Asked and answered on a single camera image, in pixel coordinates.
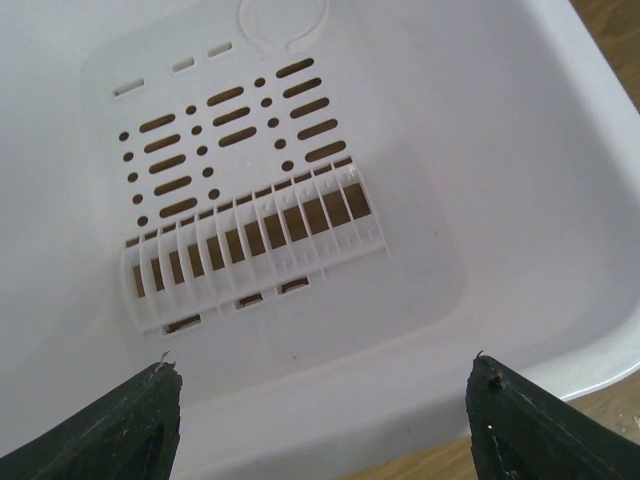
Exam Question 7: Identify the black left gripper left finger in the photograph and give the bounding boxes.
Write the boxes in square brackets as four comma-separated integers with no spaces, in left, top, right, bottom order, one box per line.
[1,361,183,479]

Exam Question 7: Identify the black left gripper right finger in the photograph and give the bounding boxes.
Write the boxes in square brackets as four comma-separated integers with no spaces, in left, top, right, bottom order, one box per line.
[465,353,639,479]

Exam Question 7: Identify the white plastic tub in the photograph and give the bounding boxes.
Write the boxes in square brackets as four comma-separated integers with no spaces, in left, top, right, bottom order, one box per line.
[1,1,639,479]

